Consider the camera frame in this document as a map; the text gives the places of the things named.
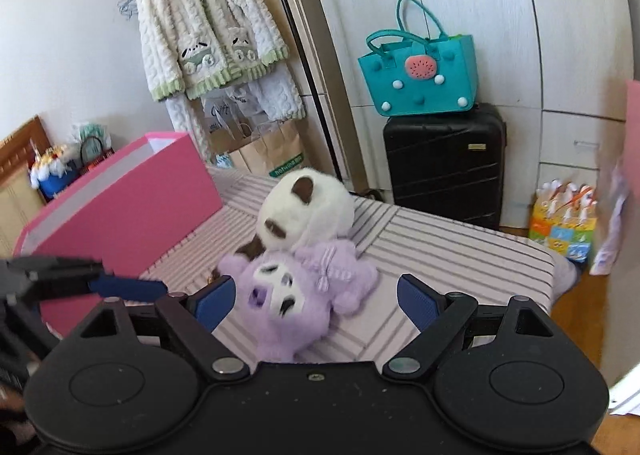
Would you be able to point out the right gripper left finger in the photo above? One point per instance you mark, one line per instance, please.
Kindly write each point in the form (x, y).
(191, 321)

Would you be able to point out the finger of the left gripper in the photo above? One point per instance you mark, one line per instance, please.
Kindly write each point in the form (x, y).
(34, 279)

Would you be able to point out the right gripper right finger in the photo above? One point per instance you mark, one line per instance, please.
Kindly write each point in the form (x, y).
(440, 319)

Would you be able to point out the purple plush toy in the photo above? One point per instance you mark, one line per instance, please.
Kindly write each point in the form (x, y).
(285, 300)

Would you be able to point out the pink cardboard box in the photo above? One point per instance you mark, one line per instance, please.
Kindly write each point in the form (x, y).
(126, 213)

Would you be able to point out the blue basket with toys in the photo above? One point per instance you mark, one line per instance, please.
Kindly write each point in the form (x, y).
(54, 170)

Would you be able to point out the black hard-shell suitcase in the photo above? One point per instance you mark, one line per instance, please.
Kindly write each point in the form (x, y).
(449, 165)

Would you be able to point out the white panda plush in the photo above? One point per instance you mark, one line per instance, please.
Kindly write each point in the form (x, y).
(305, 208)

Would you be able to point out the brown paper bag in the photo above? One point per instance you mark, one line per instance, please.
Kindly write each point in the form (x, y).
(273, 154)

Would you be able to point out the teal felt handbag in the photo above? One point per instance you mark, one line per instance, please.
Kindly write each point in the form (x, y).
(407, 74)

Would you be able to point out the pink paper gift bag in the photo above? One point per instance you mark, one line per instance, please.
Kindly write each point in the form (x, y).
(631, 149)

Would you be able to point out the white green fleece jacket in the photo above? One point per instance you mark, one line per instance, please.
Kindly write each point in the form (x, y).
(191, 48)

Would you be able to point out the white wardrobe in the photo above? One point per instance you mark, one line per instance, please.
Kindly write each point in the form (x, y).
(556, 69)

